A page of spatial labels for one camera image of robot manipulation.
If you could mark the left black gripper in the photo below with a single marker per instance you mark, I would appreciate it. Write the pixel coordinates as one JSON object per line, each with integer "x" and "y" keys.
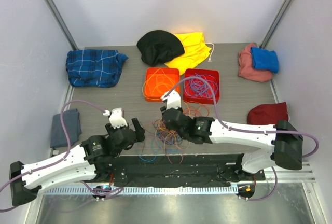
{"x": 139, "y": 130}

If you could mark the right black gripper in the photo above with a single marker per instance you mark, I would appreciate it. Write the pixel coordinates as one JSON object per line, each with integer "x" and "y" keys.
{"x": 163, "y": 109}

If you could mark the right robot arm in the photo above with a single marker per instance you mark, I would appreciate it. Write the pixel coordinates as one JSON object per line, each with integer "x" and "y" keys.
{"x": 277, "y": 145}

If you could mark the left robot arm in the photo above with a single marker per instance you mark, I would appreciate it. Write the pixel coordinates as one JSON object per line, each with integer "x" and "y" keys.
{"x": 64, "y": 164}

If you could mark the red plastic box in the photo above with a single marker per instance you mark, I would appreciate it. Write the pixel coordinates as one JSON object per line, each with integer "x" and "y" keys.
{"x": 196, "y": 91}

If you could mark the orange plastic box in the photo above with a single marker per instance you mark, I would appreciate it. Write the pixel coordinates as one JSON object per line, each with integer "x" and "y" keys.
{"x": 158, "y": 81}

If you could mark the grey cloth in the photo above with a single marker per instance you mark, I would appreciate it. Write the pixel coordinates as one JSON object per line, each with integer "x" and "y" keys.
{"x": 71, "y": 119}

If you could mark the yellow cloth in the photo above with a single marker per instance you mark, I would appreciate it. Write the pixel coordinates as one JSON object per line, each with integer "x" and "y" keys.
{"x": 196, "y": 51}

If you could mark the black cloth hat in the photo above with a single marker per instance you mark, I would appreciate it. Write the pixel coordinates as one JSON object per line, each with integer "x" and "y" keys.
{"x": 159, "y": 46}

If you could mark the blue plaid cloth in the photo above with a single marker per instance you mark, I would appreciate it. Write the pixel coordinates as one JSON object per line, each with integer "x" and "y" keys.
{"x": 94, "y": 67}

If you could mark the pink cloth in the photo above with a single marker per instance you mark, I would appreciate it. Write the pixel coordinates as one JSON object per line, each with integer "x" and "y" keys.
{"x": 246, "y": 69}

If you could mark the dark red cloth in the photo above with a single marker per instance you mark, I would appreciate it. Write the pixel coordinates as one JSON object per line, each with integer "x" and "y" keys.
{"x": 268, "y": 114}

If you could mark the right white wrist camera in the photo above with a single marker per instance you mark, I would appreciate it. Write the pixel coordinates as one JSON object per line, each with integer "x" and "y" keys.
{"x": 172, "y": 100}

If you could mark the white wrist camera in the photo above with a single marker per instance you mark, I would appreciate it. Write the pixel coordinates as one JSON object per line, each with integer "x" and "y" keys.
{"x": 116, "y": 118}
{"x": 172, "y": 100}

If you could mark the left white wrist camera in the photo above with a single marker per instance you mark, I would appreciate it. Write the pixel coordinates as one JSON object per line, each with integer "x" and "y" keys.
{"x": 116, "y": 118}

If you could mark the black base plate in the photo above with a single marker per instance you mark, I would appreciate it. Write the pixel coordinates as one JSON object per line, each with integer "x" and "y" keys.
{"x": 166, "y": 172}

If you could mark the white cable duct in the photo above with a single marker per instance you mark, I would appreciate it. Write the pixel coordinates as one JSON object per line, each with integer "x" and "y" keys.
{"x": 82, "y": 190}

